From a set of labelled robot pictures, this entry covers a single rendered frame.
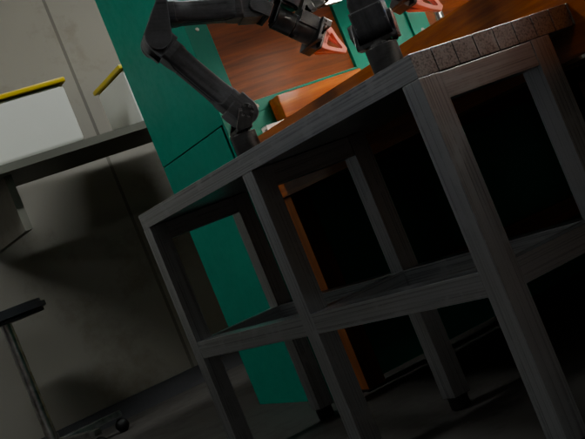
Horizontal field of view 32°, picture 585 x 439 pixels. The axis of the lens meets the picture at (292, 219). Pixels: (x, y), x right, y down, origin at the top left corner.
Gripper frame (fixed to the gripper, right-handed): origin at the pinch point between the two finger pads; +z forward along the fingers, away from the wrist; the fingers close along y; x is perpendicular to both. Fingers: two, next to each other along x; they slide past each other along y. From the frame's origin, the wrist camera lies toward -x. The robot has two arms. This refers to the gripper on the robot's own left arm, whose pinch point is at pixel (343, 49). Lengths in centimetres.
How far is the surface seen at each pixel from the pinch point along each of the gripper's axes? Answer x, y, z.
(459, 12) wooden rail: 15, -59, -2
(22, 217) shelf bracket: 26, 172, -40
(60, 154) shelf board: 0, 164, -35
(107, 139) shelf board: -13, 165, -20
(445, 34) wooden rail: 17, -52, -1
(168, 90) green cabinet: -3, 74, -23
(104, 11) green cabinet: -30, 97, -46
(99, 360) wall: 60, 233, 19
